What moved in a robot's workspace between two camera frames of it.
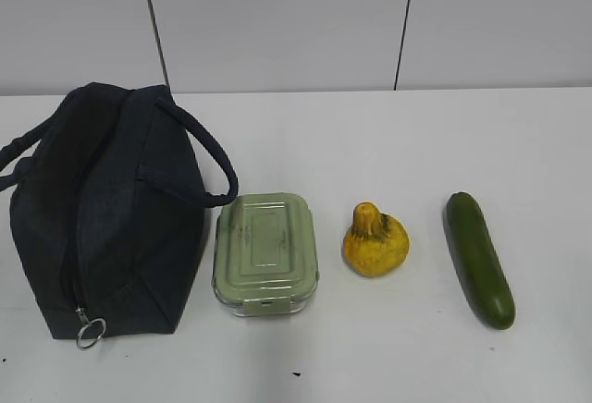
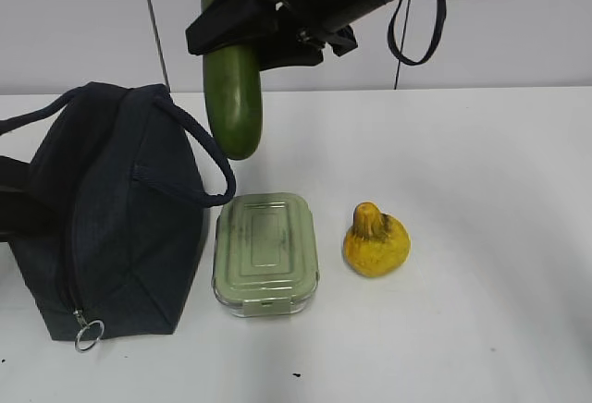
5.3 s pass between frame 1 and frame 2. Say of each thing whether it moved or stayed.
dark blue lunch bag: stayed
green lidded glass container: stayed
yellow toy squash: stayed
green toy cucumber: moved
